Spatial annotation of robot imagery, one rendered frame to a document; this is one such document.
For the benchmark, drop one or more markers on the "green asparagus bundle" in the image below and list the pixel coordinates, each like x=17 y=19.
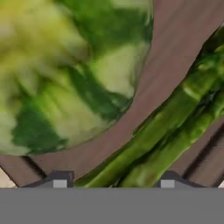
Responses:
x=172 y=125

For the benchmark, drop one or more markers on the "brown wooden tray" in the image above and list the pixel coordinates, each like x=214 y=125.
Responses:
x=172 y=32

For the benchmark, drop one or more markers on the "green striped zucchini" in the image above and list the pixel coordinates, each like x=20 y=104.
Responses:
x=67 y=73

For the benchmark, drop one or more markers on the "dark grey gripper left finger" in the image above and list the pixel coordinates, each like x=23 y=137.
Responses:
x=59 y=178

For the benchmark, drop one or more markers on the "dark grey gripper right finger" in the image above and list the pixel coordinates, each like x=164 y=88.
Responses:
x=170 y=178

